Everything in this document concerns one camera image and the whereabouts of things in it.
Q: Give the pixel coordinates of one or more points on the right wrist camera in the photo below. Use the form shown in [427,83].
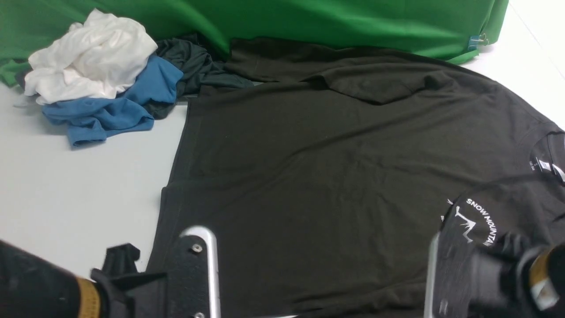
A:
[448,276]

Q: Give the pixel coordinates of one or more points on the white crumpled shirt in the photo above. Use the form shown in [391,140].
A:
[99,58]

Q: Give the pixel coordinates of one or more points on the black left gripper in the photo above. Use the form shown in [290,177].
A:
[127,293]

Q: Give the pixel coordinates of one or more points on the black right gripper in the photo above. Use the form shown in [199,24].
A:
[498,279]

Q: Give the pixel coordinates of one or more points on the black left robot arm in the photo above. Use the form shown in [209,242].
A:
[31,287]

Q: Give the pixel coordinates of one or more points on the green backdrop cloth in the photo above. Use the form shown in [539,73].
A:
[432,28]

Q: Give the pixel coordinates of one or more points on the blue binder clip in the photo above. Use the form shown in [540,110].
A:
[477,41]

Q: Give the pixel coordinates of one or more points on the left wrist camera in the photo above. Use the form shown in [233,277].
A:
[193,281]

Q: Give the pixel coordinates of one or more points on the dark gray long-sleeve shirt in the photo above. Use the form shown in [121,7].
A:
[325,183]

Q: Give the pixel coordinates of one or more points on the dark teal crumpled shirt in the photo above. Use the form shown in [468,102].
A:
[179,69]

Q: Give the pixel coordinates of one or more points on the blue crumpled shirt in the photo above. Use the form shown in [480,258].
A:
[93,120]

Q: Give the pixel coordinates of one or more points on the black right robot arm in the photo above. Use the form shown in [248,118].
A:
[545,281]

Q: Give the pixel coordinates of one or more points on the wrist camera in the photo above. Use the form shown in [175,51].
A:
[448,276]
[193,281]

